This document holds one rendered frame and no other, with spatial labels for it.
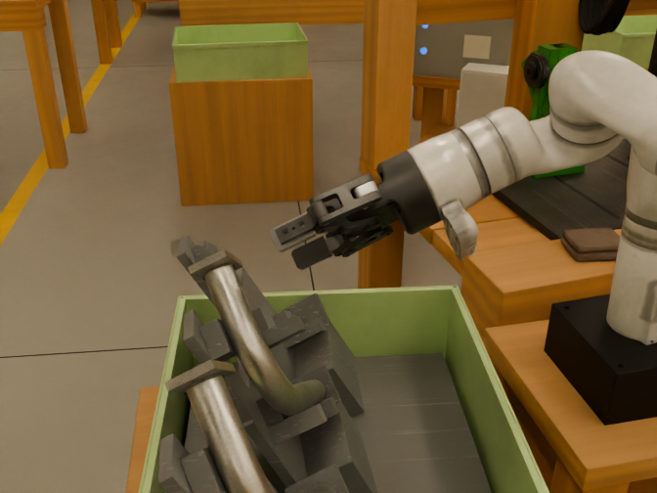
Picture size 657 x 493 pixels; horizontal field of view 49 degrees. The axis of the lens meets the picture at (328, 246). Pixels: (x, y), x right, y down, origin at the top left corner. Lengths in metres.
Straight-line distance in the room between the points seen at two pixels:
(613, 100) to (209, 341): 0.42
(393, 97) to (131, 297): 1.62
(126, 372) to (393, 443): 1.68
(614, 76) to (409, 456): 0.54
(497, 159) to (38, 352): 2.26
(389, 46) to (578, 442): 0.95
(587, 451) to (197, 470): 0.60
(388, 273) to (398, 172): 1.21
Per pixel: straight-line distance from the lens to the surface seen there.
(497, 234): 1.45
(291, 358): 1.02
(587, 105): 0.68
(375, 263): 1.83
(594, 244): 1.35
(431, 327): 1.13
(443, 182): 0.66
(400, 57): 1.66
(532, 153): 0.68
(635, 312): 1.07
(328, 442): 0.88
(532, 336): 1.22
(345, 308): 1.09
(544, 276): 1.29
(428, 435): 1.01
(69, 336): 2.80
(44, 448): 2.36
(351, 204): 0.62
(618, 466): 1.03
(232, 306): 0.70
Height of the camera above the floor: 1.53
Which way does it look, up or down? 28 degrees down
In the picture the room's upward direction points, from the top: straight up
